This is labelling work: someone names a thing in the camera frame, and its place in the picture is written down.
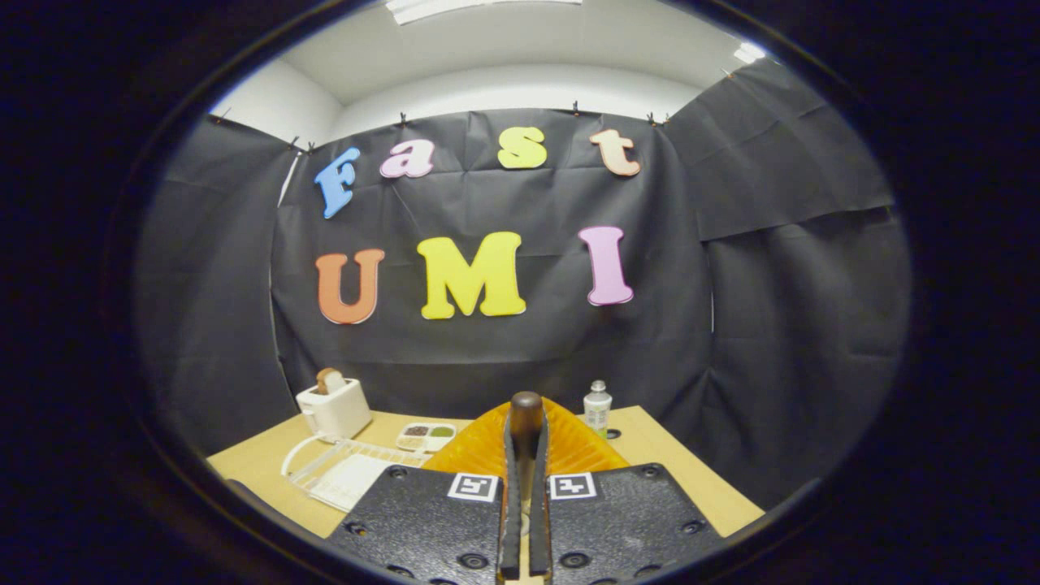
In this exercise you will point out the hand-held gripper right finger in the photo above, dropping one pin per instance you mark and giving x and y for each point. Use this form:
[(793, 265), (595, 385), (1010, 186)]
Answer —
[(626, 520)]

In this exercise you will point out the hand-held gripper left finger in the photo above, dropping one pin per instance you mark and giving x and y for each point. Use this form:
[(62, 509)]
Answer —
[(422, 520)]

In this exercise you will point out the small ceiling light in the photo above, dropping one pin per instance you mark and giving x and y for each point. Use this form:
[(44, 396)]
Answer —
[(749, 53)]

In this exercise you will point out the brown bread slice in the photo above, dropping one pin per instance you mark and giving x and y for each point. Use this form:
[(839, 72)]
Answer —
[(330, 380)]

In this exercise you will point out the white sectioned condiment dish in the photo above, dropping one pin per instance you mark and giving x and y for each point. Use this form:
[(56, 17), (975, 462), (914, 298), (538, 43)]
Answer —
[(426, 436)]

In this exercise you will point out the white drip tray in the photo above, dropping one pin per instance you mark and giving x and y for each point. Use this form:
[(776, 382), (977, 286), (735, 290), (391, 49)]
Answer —
[(349, 483)]

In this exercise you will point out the white toaster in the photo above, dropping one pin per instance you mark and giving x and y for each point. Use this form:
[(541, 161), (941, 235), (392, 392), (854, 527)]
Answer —
[(337, 410)]

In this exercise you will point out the black backdrop cloth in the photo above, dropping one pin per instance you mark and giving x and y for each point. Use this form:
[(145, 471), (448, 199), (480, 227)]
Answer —
[(504, 349)]

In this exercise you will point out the clear bottle with green label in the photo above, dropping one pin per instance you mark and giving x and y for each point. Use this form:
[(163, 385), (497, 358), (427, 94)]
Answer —
[(597, 410)]

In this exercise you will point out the long ceiling light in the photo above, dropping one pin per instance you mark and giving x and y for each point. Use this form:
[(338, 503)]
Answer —
[(479, 6)]

